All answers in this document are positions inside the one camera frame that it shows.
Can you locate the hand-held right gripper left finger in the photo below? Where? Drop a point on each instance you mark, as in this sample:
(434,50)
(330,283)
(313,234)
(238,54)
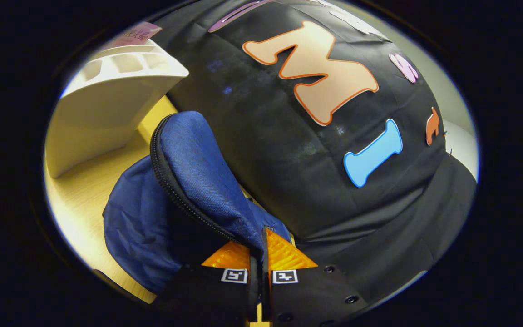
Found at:
(198,295)

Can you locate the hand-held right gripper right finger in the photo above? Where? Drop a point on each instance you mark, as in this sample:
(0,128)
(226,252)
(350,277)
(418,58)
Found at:
(316,295)

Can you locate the blue schoolbag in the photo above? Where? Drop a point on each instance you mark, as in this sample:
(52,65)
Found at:
(198,159)

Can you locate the black backdrop cloth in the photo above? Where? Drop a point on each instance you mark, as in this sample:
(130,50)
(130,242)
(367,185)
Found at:
(288,159)

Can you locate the white plastic bookshelf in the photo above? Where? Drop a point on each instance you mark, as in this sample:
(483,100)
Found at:
(107,113)

